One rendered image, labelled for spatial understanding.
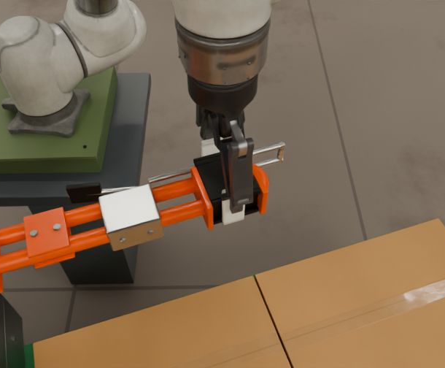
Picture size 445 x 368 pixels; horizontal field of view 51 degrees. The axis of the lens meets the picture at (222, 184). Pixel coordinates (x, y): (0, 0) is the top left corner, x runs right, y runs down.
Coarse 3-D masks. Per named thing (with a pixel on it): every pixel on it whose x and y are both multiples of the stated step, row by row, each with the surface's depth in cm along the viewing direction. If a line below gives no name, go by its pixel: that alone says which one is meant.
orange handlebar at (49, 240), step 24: (168, 192) 63; (192, 192) 65; (48, 216) 60; (72, 216) 61; (96, 216) 61; (168, 216) 61; (192, 216) 62; (0, 240) 59; (48, 240) 58; (72, 240) 58; (96, 240) 59; (0, 264) 56; (24, 264) 57; (48, 264) 59
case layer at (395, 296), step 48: (384, 240) 137; (432, 240) 137; (240, 288) 128; (288, 288) 128; (336, 288) 128; (384, 288) 128; (432, 288) 128; (96, 336) 120; (144, 336) 120; (192, 336) 120; (240, 336) 120; (288, 336) 120; (336, 336) 120; (384, 336) 120; (432, 336) 120
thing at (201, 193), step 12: (192, 168) 64; (204, 168) 64; (216, 168) 64; (252, 168) 64; (204, 180) 62; (216, 180) 62; (204, 192) 61; (216, 192) 61; (264, 192) 61; (204, 204) 61; (216, 204) 60; (252, 204) 65; (264, 204) 63; (204, 216) 63; (216, 216) 64
